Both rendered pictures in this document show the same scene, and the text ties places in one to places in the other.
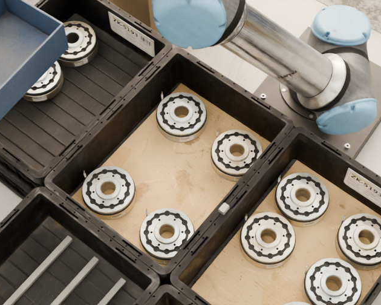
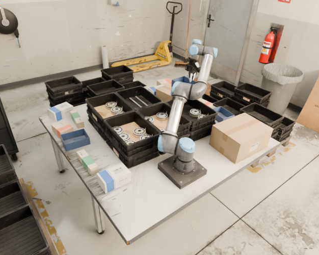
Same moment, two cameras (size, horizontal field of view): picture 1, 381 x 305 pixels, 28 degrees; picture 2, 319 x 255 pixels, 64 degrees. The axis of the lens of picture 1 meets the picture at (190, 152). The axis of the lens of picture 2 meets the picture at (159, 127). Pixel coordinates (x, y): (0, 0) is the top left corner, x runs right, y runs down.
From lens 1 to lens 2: 206 cm
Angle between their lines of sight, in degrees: 67
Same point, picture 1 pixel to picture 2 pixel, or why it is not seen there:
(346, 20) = (187, 142)
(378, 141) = (163, 177)
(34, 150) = not seen: hidden behind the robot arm
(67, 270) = not seen: hidden behind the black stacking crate
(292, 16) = (215, 173)
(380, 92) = (177, 177)
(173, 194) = (158, 125)
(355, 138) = (163, 166)
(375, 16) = not seen: outside the picture
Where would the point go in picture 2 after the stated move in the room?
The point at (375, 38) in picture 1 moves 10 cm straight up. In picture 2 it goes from (202, 190) to (204, 179)
